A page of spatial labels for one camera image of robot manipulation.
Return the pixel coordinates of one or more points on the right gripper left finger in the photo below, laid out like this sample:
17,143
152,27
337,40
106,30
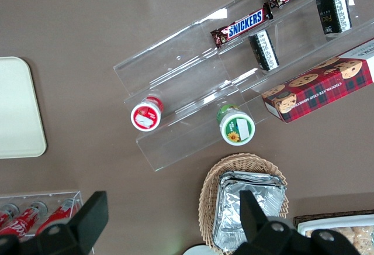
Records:
84,225

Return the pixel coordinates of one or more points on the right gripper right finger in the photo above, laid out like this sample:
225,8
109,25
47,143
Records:
257,225

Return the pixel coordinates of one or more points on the clear rice cracker bag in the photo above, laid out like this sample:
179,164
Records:
363,239

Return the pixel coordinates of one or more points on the stack of foil trays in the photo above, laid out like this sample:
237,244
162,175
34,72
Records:
231,208

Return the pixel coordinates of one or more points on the clear acrylic bottle rack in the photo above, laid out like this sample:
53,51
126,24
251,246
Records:
44,195

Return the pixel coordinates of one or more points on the beige rectangular tray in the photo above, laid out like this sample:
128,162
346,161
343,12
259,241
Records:
17,108

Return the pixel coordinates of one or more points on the red tartan cookie box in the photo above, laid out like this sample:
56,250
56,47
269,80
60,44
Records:
318,91

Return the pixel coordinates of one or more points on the white snack tray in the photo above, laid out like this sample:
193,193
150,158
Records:
336,223

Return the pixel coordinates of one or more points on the red lidded cup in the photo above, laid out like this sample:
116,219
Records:
145,117

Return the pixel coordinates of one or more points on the small black white box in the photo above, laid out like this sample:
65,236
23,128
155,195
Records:
263,50
333,12

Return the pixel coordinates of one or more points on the green lidded cup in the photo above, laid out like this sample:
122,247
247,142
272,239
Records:
236,127

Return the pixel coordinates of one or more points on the light oval wicker basket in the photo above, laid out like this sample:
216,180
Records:
207,205

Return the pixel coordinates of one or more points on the red cola bottle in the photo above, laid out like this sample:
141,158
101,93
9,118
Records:
58,214
20,223
6,214

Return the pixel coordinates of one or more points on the clear acrylic step stand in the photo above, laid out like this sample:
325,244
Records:
181,76

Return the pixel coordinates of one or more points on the dark tray under snack tray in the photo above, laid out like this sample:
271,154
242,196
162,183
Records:
327,214

